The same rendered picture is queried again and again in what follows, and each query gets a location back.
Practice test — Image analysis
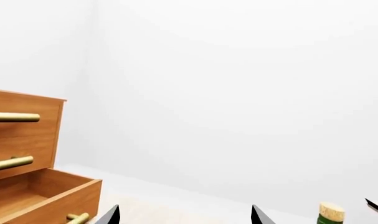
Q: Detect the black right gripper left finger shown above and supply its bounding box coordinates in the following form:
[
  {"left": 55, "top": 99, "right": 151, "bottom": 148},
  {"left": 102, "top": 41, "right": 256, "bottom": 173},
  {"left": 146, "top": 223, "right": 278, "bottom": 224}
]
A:
[{"left": 94, "top": 204, "right": 120, "bottom": 224}]

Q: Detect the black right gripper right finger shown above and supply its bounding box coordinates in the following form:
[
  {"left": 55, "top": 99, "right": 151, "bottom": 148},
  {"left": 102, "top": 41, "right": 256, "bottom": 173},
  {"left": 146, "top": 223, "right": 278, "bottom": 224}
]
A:
[{"left": 251, "top": 204, "right": 276, "bottom": 224}]

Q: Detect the wooden drawer cabinet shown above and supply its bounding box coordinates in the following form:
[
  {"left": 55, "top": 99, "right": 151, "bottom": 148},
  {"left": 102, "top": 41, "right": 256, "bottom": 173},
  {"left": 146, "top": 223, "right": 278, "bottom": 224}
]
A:
[{"left": 0, "top": 88, "right": 68, "bottom": 182}]

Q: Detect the open wooden drawer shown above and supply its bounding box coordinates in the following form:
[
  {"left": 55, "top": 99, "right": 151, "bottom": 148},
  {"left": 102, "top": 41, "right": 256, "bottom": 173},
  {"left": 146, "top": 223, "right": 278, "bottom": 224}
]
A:
[{"left": 0, "top": 167, "right": 103, "bottom": 224}]

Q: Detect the green bottle with cork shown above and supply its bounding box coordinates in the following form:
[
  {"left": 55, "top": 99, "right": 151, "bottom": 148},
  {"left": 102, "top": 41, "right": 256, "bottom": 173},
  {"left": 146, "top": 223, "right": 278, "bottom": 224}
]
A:
[{"left": 316, "top": 202, "right": 346, "bottom": 224}]

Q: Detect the brass drawer handle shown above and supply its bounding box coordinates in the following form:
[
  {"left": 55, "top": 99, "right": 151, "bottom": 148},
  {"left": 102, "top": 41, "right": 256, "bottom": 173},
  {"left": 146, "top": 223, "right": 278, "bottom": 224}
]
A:
[
  {"left": 0, "top": 155, "right": 34, "bottom": 173},
  {"left": 65, "top": 212, "right": 90, "bottom": 224},
  {"left": 0, "top": 112, "right": 40, "bottom": 123}
]

